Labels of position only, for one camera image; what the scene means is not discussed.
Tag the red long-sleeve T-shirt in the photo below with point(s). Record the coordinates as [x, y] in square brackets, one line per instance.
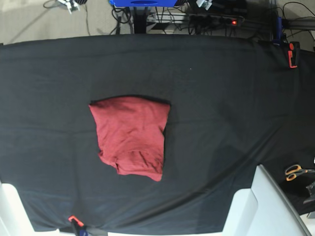
[130, 134]

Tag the black table cloth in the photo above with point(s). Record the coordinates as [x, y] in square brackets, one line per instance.
[234, 104]

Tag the white power strip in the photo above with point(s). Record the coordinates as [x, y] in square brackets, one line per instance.
[203, 19]

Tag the blue plastic bin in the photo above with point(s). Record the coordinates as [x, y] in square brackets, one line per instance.
[143, 3]

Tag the orange clamp at bottom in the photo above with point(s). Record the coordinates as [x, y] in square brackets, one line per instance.
[75, 221]

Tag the white foam block right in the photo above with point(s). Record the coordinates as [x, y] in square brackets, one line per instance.
[263, 210]

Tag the white foam block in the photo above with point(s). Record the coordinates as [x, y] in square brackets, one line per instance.
[13, 218]
[263, 210]

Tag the orange and black clamp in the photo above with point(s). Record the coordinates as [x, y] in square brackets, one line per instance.
[293, 54]

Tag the white foam block left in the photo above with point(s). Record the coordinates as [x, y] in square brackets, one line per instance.
[13, 218]

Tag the blue clamp on frame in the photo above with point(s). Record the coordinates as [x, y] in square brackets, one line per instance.
[277, 30]

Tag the yellow-handled scissors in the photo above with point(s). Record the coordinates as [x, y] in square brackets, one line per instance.
[295, 171]

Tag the black metal bracket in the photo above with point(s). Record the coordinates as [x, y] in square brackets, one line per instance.
[311, 190]

